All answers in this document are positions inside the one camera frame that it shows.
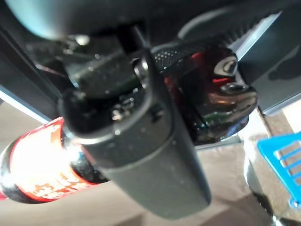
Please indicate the robot right hand black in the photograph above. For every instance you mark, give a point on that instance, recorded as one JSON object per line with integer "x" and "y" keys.
{"x": 150, "y": 153}

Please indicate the Coca-Cola bottle red label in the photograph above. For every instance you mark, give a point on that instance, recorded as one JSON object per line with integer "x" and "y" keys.
{"x": 42, "y": 164}

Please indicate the blue plastic shopping basket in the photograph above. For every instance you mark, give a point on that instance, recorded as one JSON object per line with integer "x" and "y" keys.
{"x": 282, "y": 150}

